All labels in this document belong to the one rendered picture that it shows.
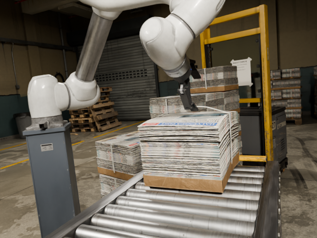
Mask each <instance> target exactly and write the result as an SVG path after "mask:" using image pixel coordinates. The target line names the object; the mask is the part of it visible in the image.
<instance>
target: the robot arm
mask: <svg viewBox="0 0 317 238"><path fill-rule="evenodd" d="M78 1H80V2H82V3H83V4H86V5H89V6H91V7H92V10H93V13H92V17H91V20H90V23H89V27H88V30H87V34H86V37H85V41H84V44H83V48H82V52H81V55H80V58H79V61H78V65H77V68H76V72H73V73H72V74H71V75H70V76H69V78H68V79H67V80H66V81H65V83H60V82H58V80H57V79H56V78H55V77H54V76H52V75H41V76H34V77H32V79H31V81H30V83H29V86H28V92H27V96H28V105H29V111H30V114H31V120H32V124H31V126H29V127H27V128H26V131H30V130H37V129H46V128H59V127H63V126H64V125H65V124H67V123H68V121H67V120H63V117H62V111H65V110H76V109H82V108H87V107H90V106H92V105H94V104H95V103H97V102H98V100H99V99H100V88H99V86H98V84H97V82H96V80H95V78H94V75H95V73H96V70H97V67H98V64H99V61H100V58H101V55H102V52H103V49H104V46H105V43H106V40H107V37H108V34H109V32H110V29H111V26H112V23H113V20H115V19H116V18H117V17H118V16H119V15H120V14H121V13H122V11H124V10H129V9H135V8H140V7H145V6H149V5H155V4H167V5H169V9H170V12H171V14H170V15H169V16H168V17H166V18H162V17H151V18H149V19H148V20H146V21H145V22H144V23H143V25H142V27H141V29H140V40H141V42H142V45H143V47H144V49H145V51H146V52H147V54H148V56H149V57H150V58H151V59H152V61H153V62H154V63H155V64H157V65H158V66H160V67H161V68H162V69H163V70H164V71H165V73H166V74H167V75H168V76H170V77H172V78H173V79H174V80H175V81H177V82H179V85H180V89H178V90H177V91H178V93H179V94H180V97H181V100H182V103H183V106H184V109H185V110H191V111H198V110H199V109H198V108H197V106H196V105H195V103H194V102H192V98H191V93H190V87H191V86H190V75H192V77H193V79H201V76H200V74H199V73H198V71H197V68H198V66H197V65H194V64H195V63H196V61H195V60H192V59H189V58H188V56H187V55H186V51H187V49H188V48H189V46H190V44H191V43H192V42H193V40H194V39H195V38H196V37H197V36H198V35H199V34H201V33H202V32H203V31H204V30H205V29H206V28H207V27H208V26H209V25H210V24H211V23H212V21H213V20H214V19H215V18H216V16H217V15H218V14H219V12H220V10H221V9H222V7H223V5H224V3H225V0H78ZM186 85H188V86H186Z"/></svg>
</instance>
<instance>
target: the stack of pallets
mask: <svg viewBox="0 0 317 238"><path fill-rule="evenodd" d="M104 89H107V91H104ZM110 91H112V87H100V98H104V100H100V99H99V100H98V102H97V104H102V103H103V102H107V103H108V102H111V100H109V99H108V96H110V94H109V93H110ZM102 93H105V95H104V96H102V95H101V94H102ZM75 111H78V112H75ZM69 114H70V115H71V118H70V119H69V122H71V126H70V128H72V133H75V132H78V131H81V132H87V131H90V130H91V132H95V131H98V130H97V129H96V128H97V126H96V124H95V123H96V122H94V119H93V116H92V112H91V111H90V108H89V107H87V108H82V109H76V110H69ZM76 115H80V116H78V117H76ZM75 120H78V121H75ZM75 125H78V126H75ZM78 129H80V130H78Z"/></svg>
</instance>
